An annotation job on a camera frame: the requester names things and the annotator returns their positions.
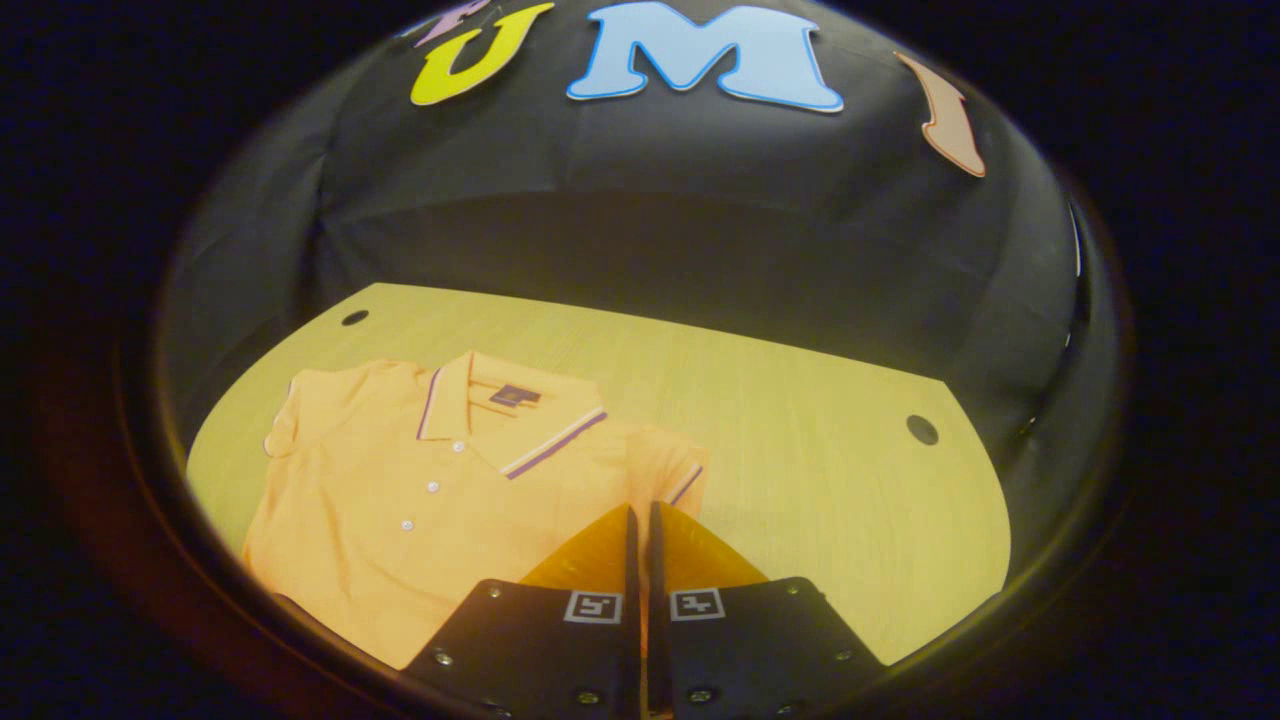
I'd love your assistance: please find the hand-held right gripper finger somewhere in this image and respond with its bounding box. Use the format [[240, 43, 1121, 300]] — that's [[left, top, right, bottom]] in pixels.
[[400, 503, 642, 720], [646, 500, 889, 720]]

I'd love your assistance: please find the orange T-shirt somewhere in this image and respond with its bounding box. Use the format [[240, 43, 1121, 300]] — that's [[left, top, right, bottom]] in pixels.
[[240, 350, 709, 671]]

